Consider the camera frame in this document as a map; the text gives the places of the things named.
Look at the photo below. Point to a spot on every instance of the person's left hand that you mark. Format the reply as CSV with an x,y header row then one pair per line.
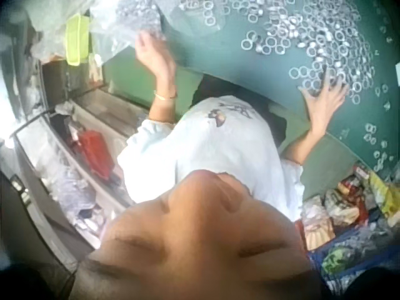
x,y
157,59

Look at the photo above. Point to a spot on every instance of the person's right hand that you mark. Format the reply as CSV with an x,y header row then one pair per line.
x,y
323,101

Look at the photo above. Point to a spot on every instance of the clear plastic bag of rings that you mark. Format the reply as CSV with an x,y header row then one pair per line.
x,y
125,22

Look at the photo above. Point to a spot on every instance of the yellow-green plastic container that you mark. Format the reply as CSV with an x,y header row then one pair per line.
x,y
76,40

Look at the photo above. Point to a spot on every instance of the crumpled clear plastic sheet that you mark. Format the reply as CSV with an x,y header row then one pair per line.
x,y
50,28

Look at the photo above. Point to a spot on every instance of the red bag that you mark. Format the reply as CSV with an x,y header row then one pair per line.
x,y
93,154

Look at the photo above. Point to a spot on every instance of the pile of silver metal rings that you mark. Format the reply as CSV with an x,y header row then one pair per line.
x,y
325,40

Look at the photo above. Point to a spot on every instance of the scattered loose metal rings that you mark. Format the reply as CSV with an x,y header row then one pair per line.
x,y
376,147

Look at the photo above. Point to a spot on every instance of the blue crate of snack packets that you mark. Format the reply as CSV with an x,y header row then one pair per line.
x,y
353,218

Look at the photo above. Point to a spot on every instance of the metal frame shelf with clutter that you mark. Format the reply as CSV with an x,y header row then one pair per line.
x,y
72,175

